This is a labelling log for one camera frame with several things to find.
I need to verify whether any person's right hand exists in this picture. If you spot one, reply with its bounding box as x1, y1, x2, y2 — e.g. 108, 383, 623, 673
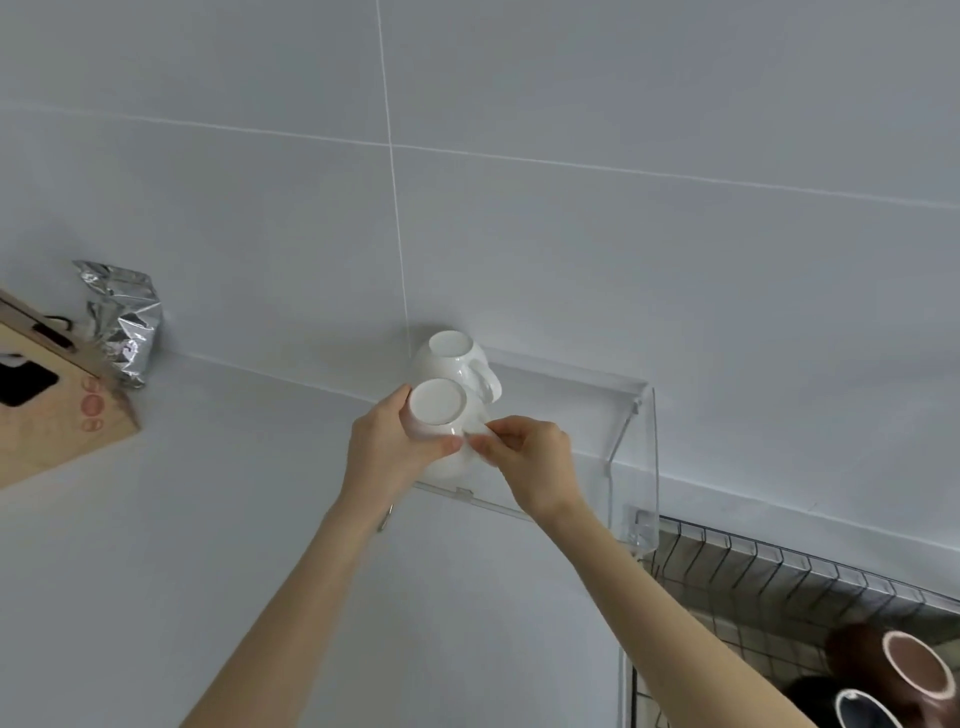
466, 416, 587, 526

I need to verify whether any person's left hand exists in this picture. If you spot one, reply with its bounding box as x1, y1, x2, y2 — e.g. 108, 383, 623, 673
341, 384, 466, 520

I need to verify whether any white ceramic cup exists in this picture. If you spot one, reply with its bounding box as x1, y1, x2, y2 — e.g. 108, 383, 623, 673
408, 330, 504, 406
401, 377, 502, 483

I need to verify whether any person's left forearm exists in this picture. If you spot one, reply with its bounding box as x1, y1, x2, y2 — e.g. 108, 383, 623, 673
178, 501, 391, 728

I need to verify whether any person's right forearm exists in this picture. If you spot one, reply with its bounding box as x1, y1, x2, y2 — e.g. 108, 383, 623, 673
525, 501, 820, 728

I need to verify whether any clear acrylic tray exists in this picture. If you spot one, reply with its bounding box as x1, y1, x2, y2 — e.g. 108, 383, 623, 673
408, 343, 662, 558

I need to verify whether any silver foil bag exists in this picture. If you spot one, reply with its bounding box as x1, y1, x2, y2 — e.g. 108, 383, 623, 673
72, 259, 165, 390

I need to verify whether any brown cardboard tissue box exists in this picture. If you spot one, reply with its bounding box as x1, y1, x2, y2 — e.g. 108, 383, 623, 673
0, 288, 143, 493

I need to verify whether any black cup with white rim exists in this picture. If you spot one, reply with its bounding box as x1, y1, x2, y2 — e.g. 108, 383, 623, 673
782, 673, 914, 728

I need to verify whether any brown cup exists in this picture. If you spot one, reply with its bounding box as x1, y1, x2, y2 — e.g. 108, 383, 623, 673
823, 620, 959, 728

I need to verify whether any black wire dish rack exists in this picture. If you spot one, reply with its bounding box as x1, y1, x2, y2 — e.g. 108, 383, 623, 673
624, 515, 960, 728

